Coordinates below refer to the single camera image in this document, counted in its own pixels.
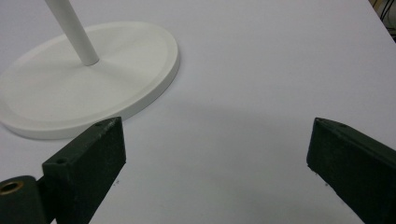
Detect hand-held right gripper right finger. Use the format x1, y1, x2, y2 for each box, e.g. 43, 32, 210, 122
305, 117, 396, 224

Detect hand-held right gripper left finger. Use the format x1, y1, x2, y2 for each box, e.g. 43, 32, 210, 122
41, 116, 127, 224

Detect white lamp stand with round base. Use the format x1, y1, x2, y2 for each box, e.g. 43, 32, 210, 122
0, 0, 181, 140

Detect black cables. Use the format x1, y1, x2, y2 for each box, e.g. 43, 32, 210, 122
370, 0, 396, 26

